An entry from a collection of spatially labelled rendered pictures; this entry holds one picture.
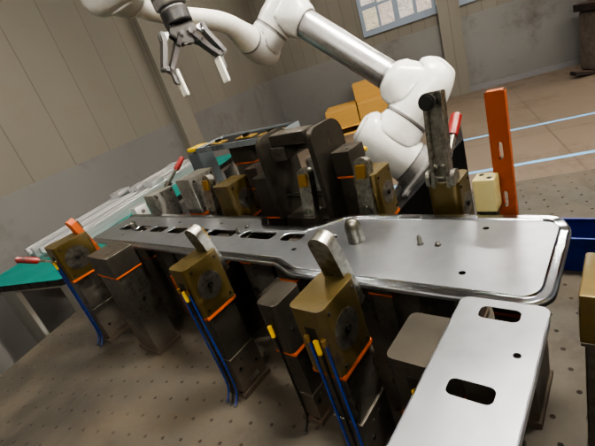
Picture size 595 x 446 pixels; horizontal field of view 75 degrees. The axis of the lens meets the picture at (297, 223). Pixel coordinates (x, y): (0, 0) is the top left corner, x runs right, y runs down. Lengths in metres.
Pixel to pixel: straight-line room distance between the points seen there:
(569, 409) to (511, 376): 0.38
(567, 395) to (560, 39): 6.63
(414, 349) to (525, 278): 0.17
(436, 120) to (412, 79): 0.63
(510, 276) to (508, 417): 0.22
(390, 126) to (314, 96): 6.06
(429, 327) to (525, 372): 0.13
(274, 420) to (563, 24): 6.85
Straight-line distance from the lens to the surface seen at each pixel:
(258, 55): 1.58
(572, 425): 0.82
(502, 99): 0.72
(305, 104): 7.46
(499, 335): 0.51
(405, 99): 1.38
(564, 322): 0.99
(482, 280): 0.59
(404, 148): 1.36
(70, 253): 1.37
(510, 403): 0.45
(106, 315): 1.45
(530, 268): 0.61
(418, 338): 0.54
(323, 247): 0.54
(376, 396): 0.70
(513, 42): 7.13
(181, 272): 0.79
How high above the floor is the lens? 1.34
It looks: 22 degrees down
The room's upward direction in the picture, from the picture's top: 19 degrees counter-clockwise
